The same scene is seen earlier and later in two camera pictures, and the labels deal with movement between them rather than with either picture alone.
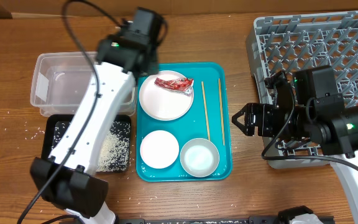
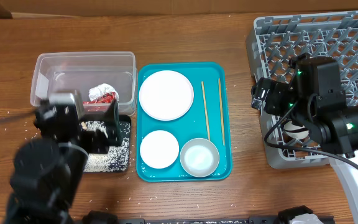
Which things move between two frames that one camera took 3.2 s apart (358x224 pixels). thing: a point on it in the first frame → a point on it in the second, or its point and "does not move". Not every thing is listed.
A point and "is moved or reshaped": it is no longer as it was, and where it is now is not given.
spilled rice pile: [116, 155] does not move
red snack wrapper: [180, 84] is moved or reshaped
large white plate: [161, 102] does not move
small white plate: [159, 149] does not move
